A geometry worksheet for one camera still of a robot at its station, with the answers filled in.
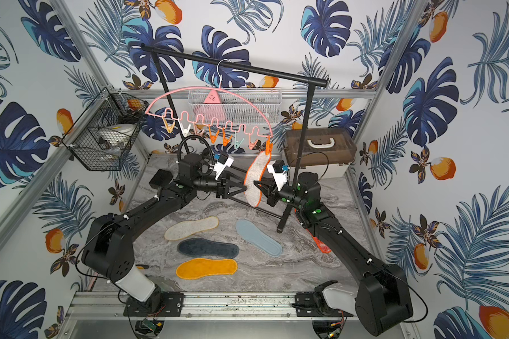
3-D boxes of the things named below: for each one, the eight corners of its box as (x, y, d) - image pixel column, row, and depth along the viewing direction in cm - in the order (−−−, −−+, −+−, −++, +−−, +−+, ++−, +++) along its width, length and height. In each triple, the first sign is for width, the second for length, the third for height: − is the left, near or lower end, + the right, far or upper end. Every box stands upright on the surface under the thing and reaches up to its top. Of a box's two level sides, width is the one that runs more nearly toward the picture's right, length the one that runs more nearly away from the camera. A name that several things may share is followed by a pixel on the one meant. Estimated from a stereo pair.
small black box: (151, 187, 110) (148, 182, 106) (163, 173, 116) (160, 167, 113) (164, 191, 109) (161, 185, 105) (175, 176, 115) (172, 170, 111)
